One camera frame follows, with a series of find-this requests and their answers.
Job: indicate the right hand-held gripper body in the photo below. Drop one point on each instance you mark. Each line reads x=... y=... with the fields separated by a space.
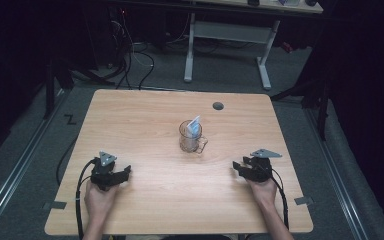
x=260 y=168

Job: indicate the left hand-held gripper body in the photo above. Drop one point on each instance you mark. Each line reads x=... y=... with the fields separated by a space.
x=104 y=171

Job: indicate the clear glass mug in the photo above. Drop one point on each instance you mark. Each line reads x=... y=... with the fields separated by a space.
x=190 y=141

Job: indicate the white blue toothpaste tube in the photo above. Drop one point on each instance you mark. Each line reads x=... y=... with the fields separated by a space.
x=194 y=128

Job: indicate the person's right hand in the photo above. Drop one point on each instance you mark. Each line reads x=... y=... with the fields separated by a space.
x=264 y=191

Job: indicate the person's left hand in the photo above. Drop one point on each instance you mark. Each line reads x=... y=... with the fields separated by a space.
x=98 y=201

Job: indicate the grey tape strip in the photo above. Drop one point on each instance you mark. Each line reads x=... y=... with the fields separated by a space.
x=55 y=205
x=303 y=200

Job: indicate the black zigzag floor tape mark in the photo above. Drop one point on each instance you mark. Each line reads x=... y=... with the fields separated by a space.
x=70 y=119

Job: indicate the black metal stand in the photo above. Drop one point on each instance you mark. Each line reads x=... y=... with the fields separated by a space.
x=51 y=86
x=316 y=100

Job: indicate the small red object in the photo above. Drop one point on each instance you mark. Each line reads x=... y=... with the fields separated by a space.
x=287 y=47

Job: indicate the white framed wooden desk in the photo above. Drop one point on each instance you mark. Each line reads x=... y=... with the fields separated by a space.
x=230 y=31

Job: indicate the metal floor rail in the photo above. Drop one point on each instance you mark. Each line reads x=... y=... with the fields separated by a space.
x=336 y=176
x=16 y=166

